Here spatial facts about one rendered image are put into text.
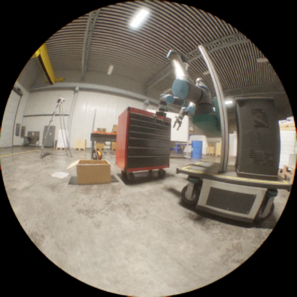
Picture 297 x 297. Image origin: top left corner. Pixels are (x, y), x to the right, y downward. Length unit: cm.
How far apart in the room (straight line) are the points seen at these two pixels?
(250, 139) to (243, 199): 36
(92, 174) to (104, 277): 100
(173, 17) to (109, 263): 867
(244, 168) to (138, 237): 73
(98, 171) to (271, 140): 155
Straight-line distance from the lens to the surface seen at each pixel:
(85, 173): 116
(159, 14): 803
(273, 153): 76
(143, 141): 115
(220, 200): 68
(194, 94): 71
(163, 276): 49
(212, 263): 57
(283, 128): 345
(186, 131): 419
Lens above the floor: 48
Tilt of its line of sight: 1 degrees down
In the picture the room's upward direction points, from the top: 3 degrees clockwise
